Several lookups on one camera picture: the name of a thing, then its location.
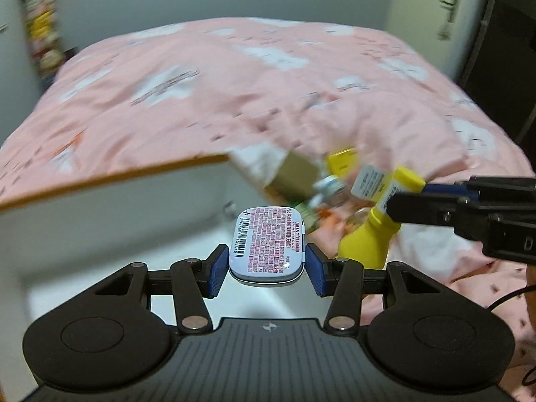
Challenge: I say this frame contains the yellow squeeze bottle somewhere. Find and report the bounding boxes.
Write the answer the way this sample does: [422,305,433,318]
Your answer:
[337,166,426,270]

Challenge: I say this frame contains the white mint tin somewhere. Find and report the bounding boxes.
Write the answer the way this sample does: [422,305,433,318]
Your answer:
[229,206,305,287]

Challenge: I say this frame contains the small grey cream jar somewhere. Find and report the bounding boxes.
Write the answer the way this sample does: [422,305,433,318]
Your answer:
[313,175,345,199]

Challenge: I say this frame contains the white labelled small bottle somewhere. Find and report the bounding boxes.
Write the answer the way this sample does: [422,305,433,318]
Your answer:
[351,164,391,202]

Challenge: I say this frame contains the yellow tape measure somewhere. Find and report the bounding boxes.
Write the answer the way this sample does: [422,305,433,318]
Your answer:
[326,148,359,178]

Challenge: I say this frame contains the olive cardboard box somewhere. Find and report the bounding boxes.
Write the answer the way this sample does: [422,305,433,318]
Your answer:
[267,151,321,201]

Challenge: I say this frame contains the pink cloud-print duvet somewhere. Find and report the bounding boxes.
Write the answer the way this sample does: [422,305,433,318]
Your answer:
[1,17,535,401]

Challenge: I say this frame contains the black cable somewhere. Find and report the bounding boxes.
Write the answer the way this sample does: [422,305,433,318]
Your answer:
[487,281,536,386]

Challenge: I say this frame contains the door handle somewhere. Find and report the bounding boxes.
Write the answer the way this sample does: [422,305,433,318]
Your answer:
[437,0,460,41]

